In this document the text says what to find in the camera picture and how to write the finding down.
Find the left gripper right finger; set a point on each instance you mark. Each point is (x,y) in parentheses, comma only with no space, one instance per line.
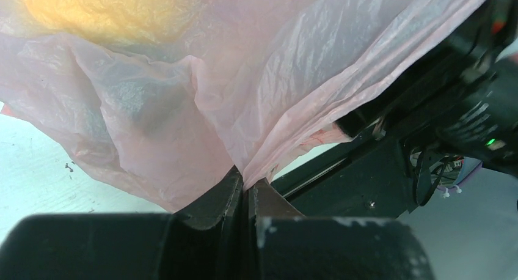
(285,244)

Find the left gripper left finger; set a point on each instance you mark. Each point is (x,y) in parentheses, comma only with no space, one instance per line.
(198,242)

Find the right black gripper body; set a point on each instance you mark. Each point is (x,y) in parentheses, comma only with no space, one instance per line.
(460,98)

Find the pink plastic bag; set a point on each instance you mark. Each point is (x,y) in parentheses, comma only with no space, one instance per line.
(245,84)

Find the yellow fake fruit in bag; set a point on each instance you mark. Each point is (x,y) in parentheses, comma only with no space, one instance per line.
(115,21)

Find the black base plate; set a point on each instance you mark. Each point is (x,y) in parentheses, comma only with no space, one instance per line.
(369,177)

